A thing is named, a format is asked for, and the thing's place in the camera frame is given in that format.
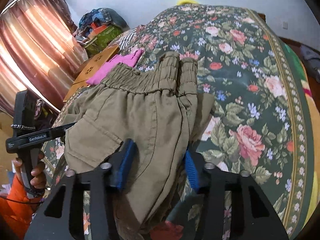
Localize green floral storage bag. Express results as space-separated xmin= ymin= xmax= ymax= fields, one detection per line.
xmin=84 ymin=25 xmax=123 ymax=57

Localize left hand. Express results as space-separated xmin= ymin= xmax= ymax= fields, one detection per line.
xmin=12 ymin=151 xmax=47 ymax=189

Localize grey backpack on floor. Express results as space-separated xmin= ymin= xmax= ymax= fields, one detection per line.
xmin=300 ymin=45 xmax=320 ymax=82

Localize olive green pants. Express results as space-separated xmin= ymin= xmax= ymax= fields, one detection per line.
xmin=63 ymin=51 xmax=214 ymax=239

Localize orange sleeve forearm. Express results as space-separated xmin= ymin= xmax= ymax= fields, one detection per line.
xmin=1 ymin=175 xmax=42 ymax=239

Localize pink folded cloth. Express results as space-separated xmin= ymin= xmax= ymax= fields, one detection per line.
xmin=86 ymin=48 xmax=145 ymax=86

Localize pile of blue clothes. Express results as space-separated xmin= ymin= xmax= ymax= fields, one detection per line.
xmin=73 ymin=8 xmax=129 ymax=38

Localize pink orange curtain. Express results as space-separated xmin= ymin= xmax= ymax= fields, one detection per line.
xmin=1 ymin=0 xmax=88 ymax=114

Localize striped patchwork blanket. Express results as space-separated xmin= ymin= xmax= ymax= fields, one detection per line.
xmin=117 ymin=25 xmax=145 ymax=51

